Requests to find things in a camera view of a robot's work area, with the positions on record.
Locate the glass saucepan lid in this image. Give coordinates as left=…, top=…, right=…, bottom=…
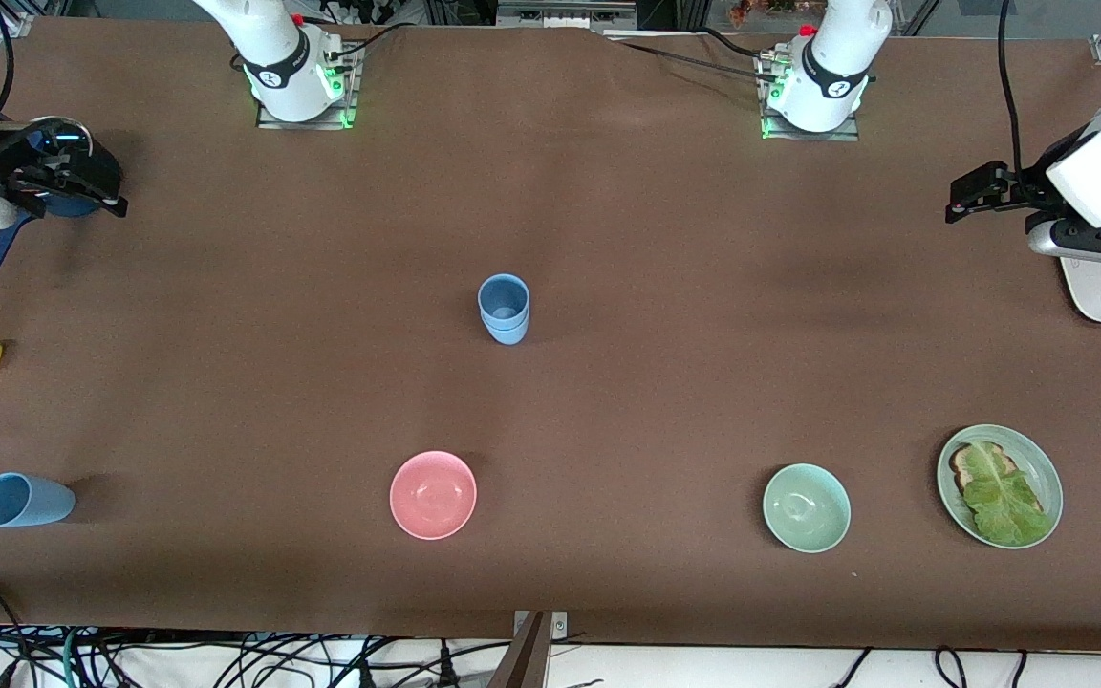
left=30, top=117, right=93, bottom=160

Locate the pale green plate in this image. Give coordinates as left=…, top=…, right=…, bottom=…
left=936, top=423, right=1065, bottom=550

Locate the pink bowl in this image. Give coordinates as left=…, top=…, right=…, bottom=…
left=389, top=450, right=479, bottom=542

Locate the dark blue saucepan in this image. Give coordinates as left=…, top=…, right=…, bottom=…
left=0, top=115, right=123, bottom=284

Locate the grey metal frame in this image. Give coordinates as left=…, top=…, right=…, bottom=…
left=496, top=0, right=639, bottom=30

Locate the pale green bowl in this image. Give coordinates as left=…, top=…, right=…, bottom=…
left=762, top=462, right=853, bottom=554

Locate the green lettuce leaf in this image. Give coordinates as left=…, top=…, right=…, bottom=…
left=961, top=441, right=1056, bottom=548

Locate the toast slice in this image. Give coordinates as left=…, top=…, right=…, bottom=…
left=949, top=441, right=1048, bottom=517

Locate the black table cable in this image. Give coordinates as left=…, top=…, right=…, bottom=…
left=603, top=33, right=779, bottom=87
left=326, top=21, right=410, bottom=60

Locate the dark metal pole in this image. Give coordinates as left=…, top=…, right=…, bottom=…
left=486, top=612, right=551, bottom=688

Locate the light blue plastic cup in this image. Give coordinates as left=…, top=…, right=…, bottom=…
left=482, top=311, right=530, bottom=347
left=0, top=472, right=76, bottom=529
left=477, top=273, right=530, bottom=328

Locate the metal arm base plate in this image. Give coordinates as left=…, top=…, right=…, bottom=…
left=256, top=43, right=361, bottom=131
left=757, top=53, right=863, bottom=142

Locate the silver metal bracket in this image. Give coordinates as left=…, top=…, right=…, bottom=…
left=512, top=612, right=571, bottom=641

